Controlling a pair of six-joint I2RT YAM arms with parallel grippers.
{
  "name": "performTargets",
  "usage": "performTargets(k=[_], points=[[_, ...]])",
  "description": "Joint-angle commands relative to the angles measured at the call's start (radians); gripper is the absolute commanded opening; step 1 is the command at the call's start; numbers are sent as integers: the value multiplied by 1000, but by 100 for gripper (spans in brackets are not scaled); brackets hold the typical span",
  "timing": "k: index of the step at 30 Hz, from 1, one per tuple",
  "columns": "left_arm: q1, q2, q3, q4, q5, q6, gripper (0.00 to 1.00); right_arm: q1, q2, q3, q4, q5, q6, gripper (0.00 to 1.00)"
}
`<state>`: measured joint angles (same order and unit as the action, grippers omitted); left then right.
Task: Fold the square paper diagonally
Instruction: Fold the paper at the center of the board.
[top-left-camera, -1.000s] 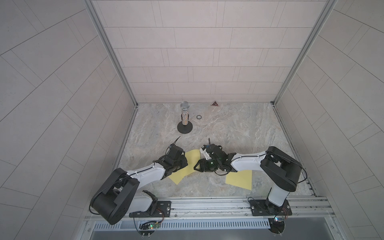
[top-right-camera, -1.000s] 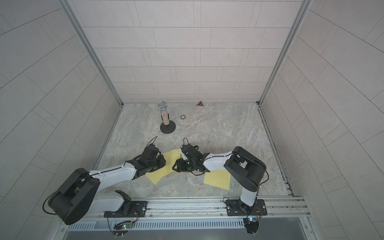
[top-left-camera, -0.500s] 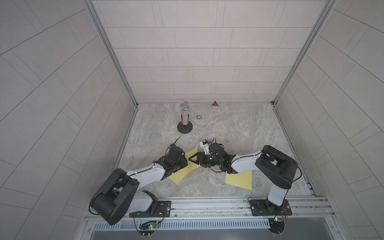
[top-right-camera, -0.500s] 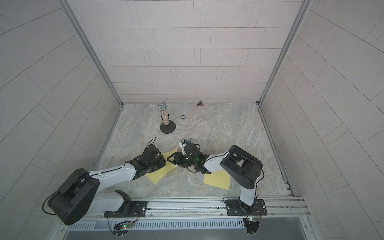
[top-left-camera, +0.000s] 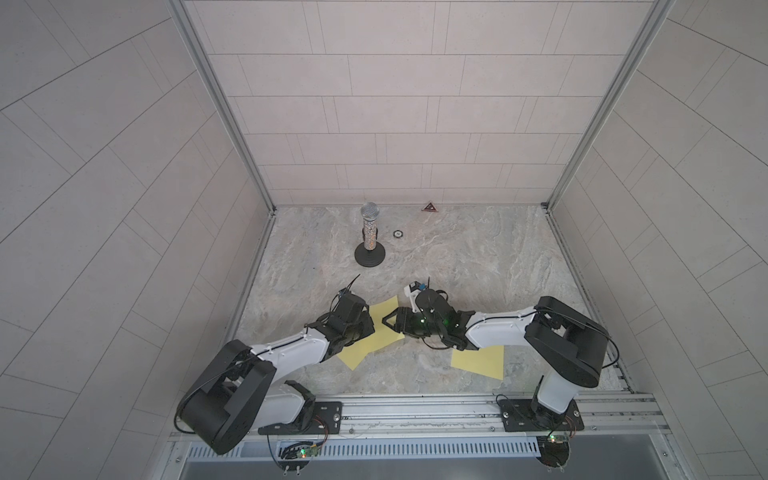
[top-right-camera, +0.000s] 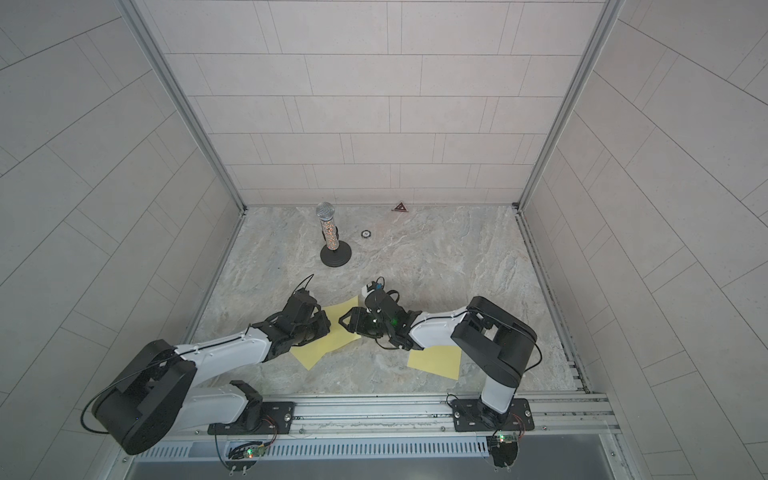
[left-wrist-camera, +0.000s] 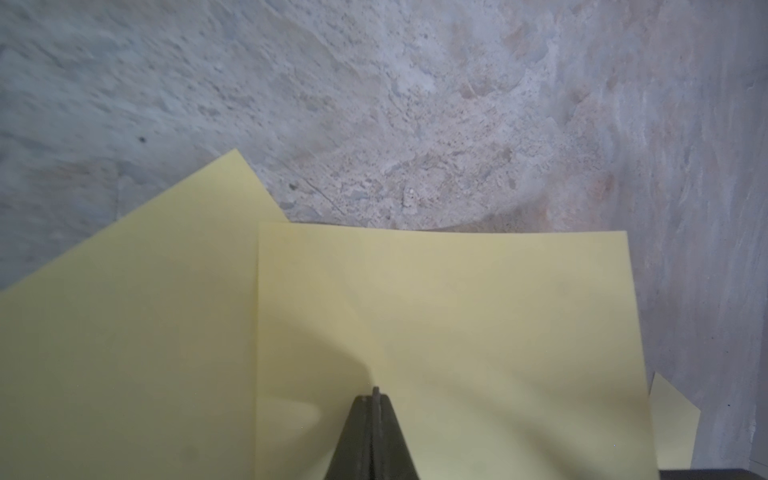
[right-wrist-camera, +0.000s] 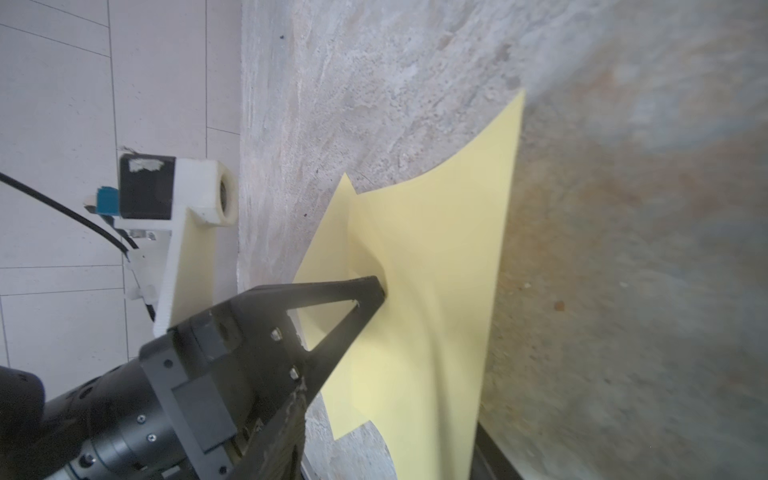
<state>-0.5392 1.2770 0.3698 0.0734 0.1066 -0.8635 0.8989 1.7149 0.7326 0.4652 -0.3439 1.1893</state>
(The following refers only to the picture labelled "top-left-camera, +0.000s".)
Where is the yellow square paper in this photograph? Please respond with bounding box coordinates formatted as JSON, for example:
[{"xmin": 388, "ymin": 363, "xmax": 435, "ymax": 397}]
[{"xmin": 337, "ymin": 296, "xmax": 405, "ymax": 370}]

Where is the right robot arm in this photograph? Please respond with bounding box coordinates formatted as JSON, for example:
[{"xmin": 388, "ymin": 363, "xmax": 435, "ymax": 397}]
[{"xmin": 382, "ymin": 282, "xmax": 612, "ymax": 416}]

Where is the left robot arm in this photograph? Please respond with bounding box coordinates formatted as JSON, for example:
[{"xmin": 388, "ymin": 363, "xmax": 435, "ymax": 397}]
[{"xmin": 174, "ymin": 289, "xmax": 374, "ymax": 454}]

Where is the black round-base stand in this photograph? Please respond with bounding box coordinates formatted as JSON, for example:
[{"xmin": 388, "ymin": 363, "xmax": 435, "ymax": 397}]
[{"xmin": 354, "ymin": 202, "xmax": 386, "ymax": 268}]

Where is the left circuit board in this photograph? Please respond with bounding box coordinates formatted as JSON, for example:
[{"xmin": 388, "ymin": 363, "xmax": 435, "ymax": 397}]
[{"xmin": 277, "ymin": 441, "xmax": 317, "ymax": 475}]

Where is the circuit board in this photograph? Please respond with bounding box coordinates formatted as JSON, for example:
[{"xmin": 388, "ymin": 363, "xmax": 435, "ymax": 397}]
[
  {"xmin": 277, "ymin": 441, "xmax": 317, "ymax": 475},
  {"xmin": 536, "ymin": 434, "xmax": 570, "ymax": 469}
]

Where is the vent grille strip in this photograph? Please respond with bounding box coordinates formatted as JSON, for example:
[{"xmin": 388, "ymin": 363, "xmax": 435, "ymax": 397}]
[{"xmin": 187, "ymin": 437, "xmax": 541, "ymax": 462}]

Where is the right circuit board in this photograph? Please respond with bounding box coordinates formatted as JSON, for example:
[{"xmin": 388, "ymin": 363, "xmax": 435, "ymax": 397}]
[{"xmin": 536, "ymin": 434, "xmax": 570, "ymax": 469}]

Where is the metal corner profile left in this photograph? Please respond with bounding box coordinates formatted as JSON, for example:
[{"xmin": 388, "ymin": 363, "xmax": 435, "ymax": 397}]
[{"xmin": 166, "ymin": 0, "xmax": 277, "ymax": 218}]

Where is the metal corner profile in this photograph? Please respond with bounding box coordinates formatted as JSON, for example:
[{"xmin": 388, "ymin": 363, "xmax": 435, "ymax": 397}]
[
  {"xmin": 541, "ymin": 0, "xmax": 675, "ymax": 215},
  {"xmin": 166, "ymin": 0, "xmax": 277, "ymax": 218}
]

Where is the metal corner profile right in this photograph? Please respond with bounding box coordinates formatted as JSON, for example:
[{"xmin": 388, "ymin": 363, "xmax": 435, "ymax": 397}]
[{"xmin": 541, "ymin": 0, "xmax": 675, "ymax": 215}]

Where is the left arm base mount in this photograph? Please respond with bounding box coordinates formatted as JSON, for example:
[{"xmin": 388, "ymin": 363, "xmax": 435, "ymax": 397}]
[{"xmin": 253, "ymin": 380, "xmax": 343, "ymax": 435}]

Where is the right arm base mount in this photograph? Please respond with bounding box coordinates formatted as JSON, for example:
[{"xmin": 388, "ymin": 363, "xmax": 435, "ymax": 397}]
[{"xmin": 495, "ymin": 380, "xmax": 585, "ymax": 436}]

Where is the aluminium rail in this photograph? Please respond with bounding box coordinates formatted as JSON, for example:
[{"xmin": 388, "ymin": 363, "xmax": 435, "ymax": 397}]
[{"xmin": 170, "ymin": 392, "xmax": 670, "ymax": 442}]

